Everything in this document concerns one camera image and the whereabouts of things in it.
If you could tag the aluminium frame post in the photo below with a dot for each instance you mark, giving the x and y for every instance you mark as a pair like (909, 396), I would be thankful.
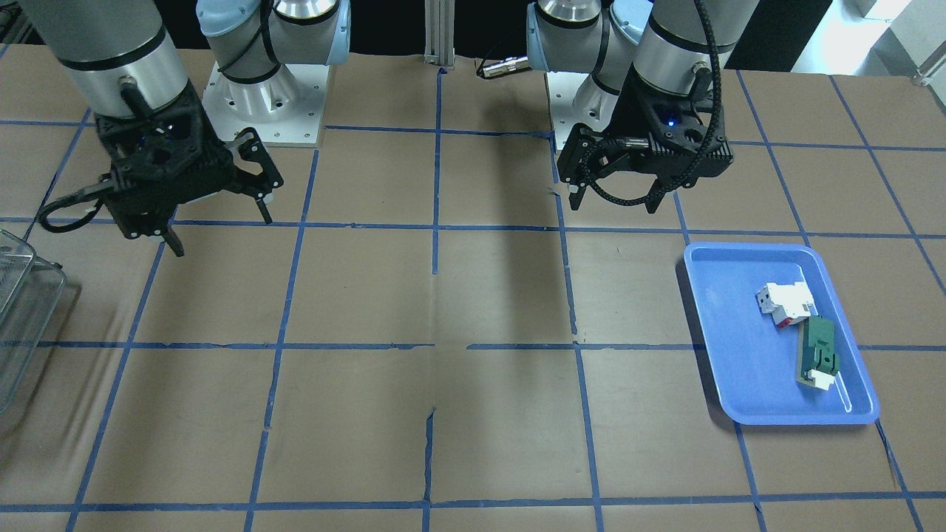
(439, 33)

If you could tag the silver cable connector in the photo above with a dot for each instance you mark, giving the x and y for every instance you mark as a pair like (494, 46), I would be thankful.
(500, 69)

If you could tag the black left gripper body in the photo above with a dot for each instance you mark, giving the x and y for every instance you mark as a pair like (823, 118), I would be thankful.
(630, 111)

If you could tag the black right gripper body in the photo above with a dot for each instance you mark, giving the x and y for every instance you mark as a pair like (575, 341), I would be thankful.
(212, 145)

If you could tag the wire mesh basket shelf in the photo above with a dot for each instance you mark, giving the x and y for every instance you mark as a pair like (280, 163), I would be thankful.
(30, 289)

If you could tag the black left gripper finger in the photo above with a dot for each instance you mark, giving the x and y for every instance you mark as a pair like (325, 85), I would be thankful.
(656, 194)
(583, 149)

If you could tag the blue plastic tray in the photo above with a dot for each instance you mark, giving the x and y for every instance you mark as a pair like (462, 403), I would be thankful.
(753, 361)

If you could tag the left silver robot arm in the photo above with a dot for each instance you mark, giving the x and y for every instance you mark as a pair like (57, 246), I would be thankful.
(667, 43)

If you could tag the green circuit board module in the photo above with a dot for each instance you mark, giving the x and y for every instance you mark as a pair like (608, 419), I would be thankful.
(817, 361)

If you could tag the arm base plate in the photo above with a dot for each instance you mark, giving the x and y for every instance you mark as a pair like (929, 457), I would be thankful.
(285, 111)
(576, 97)

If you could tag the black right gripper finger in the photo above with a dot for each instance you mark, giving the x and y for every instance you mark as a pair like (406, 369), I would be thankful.
(172, 241)
(259, 186)

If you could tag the white circuit breaker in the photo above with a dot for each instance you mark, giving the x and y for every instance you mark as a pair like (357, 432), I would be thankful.
(787, 304)

